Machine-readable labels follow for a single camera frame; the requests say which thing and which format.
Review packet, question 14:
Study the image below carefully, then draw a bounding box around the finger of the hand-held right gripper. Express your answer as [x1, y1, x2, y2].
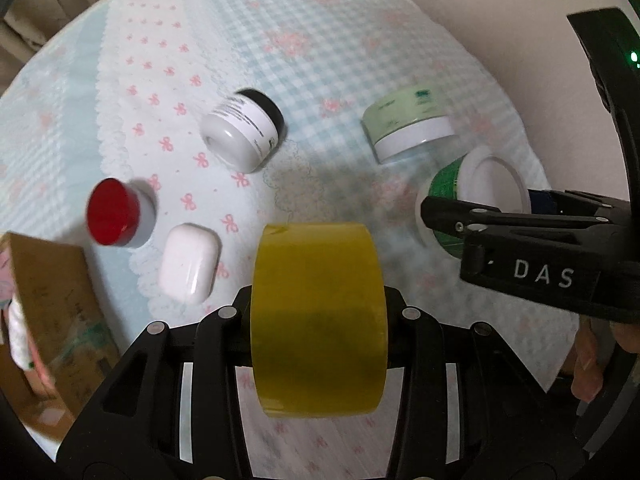
[421, 196, 618, 241]
[527, 188, 628, 218]

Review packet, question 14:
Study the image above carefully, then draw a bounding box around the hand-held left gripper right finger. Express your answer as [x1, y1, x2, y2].
[383, 286, 587, 480]

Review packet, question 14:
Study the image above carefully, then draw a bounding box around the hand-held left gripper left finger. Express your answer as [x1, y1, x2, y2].
[56, 285, 255, 480]

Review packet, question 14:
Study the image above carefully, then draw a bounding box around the green and white tape roll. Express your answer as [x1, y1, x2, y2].
[414, 147, 532, 262]

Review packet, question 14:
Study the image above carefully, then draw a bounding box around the yellow tape roll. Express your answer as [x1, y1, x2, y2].
[250, 223, 389, 418]

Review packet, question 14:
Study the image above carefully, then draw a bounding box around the person's right hand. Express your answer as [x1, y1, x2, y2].
[570, 319, 628, 403]

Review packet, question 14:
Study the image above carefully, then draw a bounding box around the white earbuds case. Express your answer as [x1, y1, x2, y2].
[158, 223, 222, 305]

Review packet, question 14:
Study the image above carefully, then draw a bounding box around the pale green jar white lid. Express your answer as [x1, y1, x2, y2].
[361, 85, 456, 165]

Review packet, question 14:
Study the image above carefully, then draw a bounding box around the white jar red lid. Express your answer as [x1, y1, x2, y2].
[86, 178, 159, 250]

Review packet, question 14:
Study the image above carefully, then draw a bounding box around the white jar black lid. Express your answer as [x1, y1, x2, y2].
[200, 88, 286, 172]

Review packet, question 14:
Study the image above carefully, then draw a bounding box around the cardboard box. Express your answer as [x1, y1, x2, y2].
[0, 232, 124, 423]

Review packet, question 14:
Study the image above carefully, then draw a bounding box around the white fluffy item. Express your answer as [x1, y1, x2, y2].
[6, 299, 37, 372]

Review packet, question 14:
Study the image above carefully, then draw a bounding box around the bow print checked bedsheet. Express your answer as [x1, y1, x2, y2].
[0, 0, 583, 480]

